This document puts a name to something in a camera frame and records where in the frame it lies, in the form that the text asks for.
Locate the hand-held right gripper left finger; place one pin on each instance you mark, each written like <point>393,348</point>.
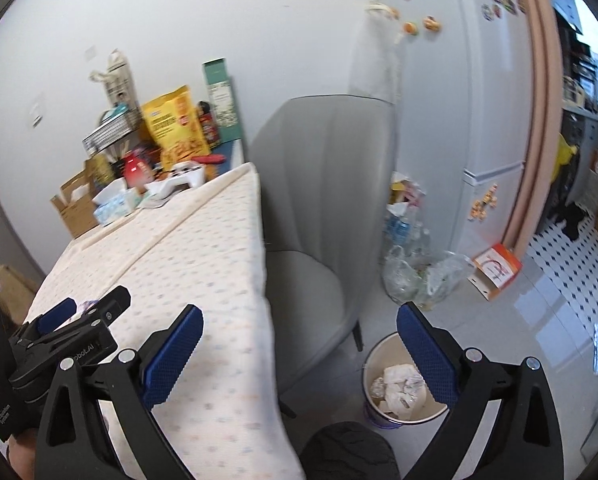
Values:
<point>174,355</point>

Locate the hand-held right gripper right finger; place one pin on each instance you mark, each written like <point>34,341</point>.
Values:
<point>426,355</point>

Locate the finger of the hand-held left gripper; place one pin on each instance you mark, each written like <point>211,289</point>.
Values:
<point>111,305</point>
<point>56,315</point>

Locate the white tissue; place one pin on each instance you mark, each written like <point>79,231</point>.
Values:
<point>401,377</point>

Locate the white round waste bin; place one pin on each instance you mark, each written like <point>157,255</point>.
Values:
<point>379,355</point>

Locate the person's left hand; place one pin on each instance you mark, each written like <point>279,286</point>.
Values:
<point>23,460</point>

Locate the crumpled foil piece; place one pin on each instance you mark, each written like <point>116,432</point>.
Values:
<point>378,387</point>

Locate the clear plastic bag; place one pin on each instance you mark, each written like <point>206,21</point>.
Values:
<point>409,277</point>

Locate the open brown cardboard box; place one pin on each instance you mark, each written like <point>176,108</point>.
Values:
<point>74,215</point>

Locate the light blue tissue box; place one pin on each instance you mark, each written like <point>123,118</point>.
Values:
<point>114,207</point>

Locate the dotted cream table pad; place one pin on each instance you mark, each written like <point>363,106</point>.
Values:
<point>204,250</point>

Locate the orange white cardboard box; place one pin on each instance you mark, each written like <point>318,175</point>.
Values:
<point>499,270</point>

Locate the cluster of water bottles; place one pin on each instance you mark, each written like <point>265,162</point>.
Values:
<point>404,232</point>

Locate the person's dark trouser knee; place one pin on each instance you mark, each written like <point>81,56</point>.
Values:
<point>349,455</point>

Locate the red bottle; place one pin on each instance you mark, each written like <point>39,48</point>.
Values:
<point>136,172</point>

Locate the white game controller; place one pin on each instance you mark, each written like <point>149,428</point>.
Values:
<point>176,177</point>

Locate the cluster of small tile magnets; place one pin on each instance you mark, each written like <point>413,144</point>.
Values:
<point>484,204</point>

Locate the yellow carton with wrappers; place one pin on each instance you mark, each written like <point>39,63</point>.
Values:
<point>404,192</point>

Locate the red pen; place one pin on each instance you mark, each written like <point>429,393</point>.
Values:
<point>210,159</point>

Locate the yellow snack bag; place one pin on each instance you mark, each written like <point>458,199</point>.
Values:
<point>176,125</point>

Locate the black cloth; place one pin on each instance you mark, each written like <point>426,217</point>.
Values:
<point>574,222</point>

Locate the grey upholstered chair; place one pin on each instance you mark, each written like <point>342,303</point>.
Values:
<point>319,185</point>

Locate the red black noodle cup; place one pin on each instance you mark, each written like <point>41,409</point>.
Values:
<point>210,125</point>

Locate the beige tote bag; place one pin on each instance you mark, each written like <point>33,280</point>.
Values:
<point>119,80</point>

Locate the tall green box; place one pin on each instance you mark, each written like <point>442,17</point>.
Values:
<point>223,102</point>

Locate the yellow garment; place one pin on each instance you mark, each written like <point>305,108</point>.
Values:
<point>564,157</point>

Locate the white refrigerator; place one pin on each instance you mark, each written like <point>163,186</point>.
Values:
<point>459,110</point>

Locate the white mesh hanging bag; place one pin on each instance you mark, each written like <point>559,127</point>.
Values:
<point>376,55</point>

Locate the orange round fridge magnet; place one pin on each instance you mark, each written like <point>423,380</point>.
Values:
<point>410,28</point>

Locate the orange burger fridge magnet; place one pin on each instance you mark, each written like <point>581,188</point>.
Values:
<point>432,24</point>

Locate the white wall switch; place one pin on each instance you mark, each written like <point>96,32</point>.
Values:
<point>37,109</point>

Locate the white wall outlet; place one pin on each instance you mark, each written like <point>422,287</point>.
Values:
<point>90,51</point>

